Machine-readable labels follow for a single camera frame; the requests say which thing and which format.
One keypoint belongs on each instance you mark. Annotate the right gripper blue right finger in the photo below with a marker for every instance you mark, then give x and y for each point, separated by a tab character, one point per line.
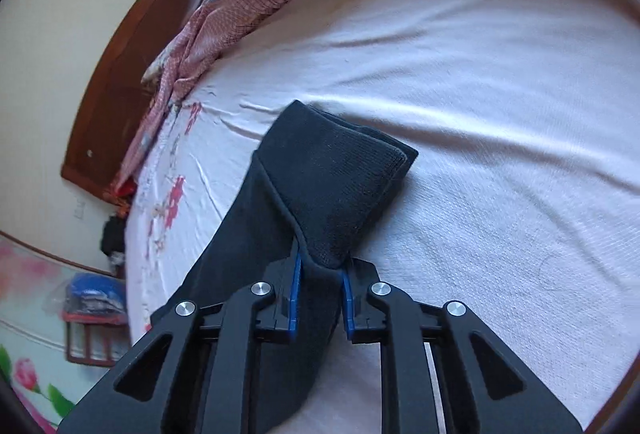
354	321

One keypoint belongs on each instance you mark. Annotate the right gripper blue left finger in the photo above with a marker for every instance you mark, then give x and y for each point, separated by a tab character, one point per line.
290	289

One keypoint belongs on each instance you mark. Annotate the white floral bed sheet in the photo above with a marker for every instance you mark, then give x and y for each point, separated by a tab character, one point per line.
523	201

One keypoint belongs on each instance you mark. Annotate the dark navy pants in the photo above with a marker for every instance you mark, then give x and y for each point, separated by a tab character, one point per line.
315	187

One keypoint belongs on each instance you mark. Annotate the wooden headboard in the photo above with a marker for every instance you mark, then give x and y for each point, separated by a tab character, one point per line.
115	100

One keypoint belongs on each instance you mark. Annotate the black clothes pile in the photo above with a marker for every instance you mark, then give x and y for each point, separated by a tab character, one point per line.
112	243

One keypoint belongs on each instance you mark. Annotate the plastic bag with clothes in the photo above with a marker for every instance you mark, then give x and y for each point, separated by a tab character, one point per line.
89	298

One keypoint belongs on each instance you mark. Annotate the wooden chair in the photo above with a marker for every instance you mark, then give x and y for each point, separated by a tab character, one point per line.
95	340

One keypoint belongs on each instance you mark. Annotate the white wall socket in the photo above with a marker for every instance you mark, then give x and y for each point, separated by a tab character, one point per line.
79	209

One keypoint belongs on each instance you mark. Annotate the floral wardrobe door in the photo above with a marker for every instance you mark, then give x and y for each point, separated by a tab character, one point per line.
32	342

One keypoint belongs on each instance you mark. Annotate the red tasselled cloth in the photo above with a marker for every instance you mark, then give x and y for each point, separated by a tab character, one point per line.
124	194

